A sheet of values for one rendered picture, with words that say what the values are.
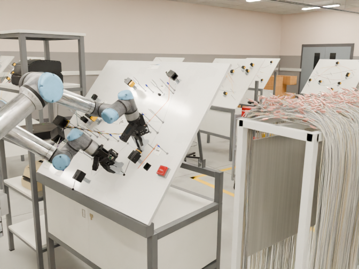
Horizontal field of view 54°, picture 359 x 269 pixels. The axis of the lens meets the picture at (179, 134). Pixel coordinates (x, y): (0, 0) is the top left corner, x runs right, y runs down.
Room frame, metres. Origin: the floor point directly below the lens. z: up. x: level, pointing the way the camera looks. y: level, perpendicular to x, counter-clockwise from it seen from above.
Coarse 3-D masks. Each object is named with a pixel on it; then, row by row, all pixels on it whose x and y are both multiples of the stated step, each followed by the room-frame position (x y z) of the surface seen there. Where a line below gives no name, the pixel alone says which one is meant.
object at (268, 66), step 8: (264, 64) 10.04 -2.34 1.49; (272, 64) 9.84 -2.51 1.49; (264, 72) 9.81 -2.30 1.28; (272, 72) 9.63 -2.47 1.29; (256, 80) 9.78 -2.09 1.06; (264, 80) 9.59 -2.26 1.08; (248, 88) 9.71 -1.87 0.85; (248, 96) 9.73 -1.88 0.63; (264, 96) 9.53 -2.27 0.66; (240, 104) 9.92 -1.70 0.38; (248, 104) 9.71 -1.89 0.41
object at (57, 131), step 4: (56, 128) 2.38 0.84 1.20; (52, 132) 2.37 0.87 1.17; (56, 132) 2.34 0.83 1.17; (60, 132) 2.36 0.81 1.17; (52, 136) 2.34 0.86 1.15; (56, 136) 2.32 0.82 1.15; (60, 136) 2.33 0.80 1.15; (64, 136) 2.37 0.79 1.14; (52, 140) 2.33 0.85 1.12; (56, 140) 2.36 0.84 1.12; (64, 140) 2.42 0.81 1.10
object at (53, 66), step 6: (30, 60) 2.66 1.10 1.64; (36, 60) 2.61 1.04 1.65; (42, 60) 2.64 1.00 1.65; (48, 60) 2.67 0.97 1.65; (54, 60) 2.71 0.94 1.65; (18, 66) 2.65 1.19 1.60; (30, 66) 2.56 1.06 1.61; (36, 66) 2.59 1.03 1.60; (42, 66) 2.63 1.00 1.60; (48, 66) 2.66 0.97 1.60; (54, 66) 2.70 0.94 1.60; (60, 66) 2.74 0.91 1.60; (18, 72) 2.63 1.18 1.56; (42, 72) 2.62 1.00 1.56; (48, 72) 2.66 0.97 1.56; (54, 72) 2.70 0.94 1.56; (60, 72) 2.74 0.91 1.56; (12, 78) 2.66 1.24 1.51; (18, 78) 2.59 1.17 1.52; (60, 78) 2.73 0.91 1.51; (18, 84) 2.60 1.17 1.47
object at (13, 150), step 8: (8, 80) 5.07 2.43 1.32; (0, 96) 4.99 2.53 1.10; (8, 96) 4.73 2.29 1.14; (40, 112) 4.60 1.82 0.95; (24, 120) 4.80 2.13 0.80; (32, 120) 4.81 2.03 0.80; (40, 120) 4.59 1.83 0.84; (8, 144) 4.38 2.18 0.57; (8, 152) 4.38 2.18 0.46; (16, 152) 4.43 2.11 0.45; (24, 152) 4.49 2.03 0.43; (24, 160) 5.51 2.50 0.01; (0, 168) 4.27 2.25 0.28; (0, 176) 4.26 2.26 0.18; (0, 184) 4.25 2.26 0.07
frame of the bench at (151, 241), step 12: (192, 192) 2.24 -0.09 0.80; (216, 204) 2.04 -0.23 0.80; (192, 216) 1.87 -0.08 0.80; (204, 216) 1.95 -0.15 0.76; (168, 228) 1.73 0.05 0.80; (48, 240) 2.42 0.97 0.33; (60, 240) 2.30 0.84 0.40; (156, 240) 1.67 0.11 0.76; (48, 252) 2.43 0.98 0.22; (72, 252) 2.19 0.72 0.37; (156, 252) 1.67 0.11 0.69; (216, 252) 2.06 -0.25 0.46; (48, 264) 2.44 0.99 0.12; (156, 264) 1.67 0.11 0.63; (216, 264) 2.06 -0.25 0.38
